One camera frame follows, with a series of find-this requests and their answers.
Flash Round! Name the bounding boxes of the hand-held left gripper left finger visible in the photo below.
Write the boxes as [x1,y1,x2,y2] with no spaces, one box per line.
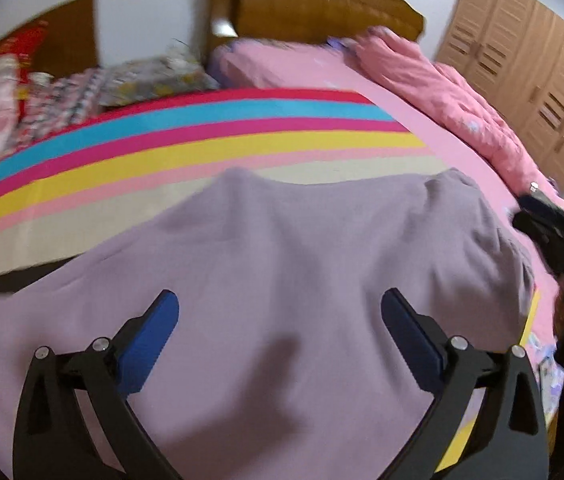
[13,289,183,480]

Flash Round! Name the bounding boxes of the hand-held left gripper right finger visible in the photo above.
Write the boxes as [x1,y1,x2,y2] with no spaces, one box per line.
[381,287,549,480]

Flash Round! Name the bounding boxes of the lilac towel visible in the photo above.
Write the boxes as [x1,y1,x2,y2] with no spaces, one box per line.
[0,167,536,480]

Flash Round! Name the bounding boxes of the rainbow striped blanket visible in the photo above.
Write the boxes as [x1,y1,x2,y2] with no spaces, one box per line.
[0,87,544,473]

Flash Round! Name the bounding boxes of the pink quilt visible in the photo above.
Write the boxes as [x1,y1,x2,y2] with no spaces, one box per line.
[352,25,564,213]

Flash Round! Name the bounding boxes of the wooden wardrobe doors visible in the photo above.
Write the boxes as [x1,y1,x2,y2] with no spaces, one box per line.
[434,0,564,195]

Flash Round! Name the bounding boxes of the red white striped cloth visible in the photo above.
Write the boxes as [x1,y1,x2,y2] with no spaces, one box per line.
[14,67,128,147]

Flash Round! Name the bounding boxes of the floral covered nightstand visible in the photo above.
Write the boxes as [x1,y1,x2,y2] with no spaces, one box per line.
[99,39,221,109]

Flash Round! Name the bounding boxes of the pink bed sheet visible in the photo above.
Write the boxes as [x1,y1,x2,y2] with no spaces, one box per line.
[210,39,564,343]

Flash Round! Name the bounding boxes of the flat brown headboard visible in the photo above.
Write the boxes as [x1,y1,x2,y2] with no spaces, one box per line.
[24,0,100,80]

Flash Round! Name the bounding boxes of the red pillow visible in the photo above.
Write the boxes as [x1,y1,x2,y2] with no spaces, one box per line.
[0,20,50,117]

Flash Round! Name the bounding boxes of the glossy wooden headboard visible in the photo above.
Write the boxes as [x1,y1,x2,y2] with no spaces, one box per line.
[205,0,426,68]

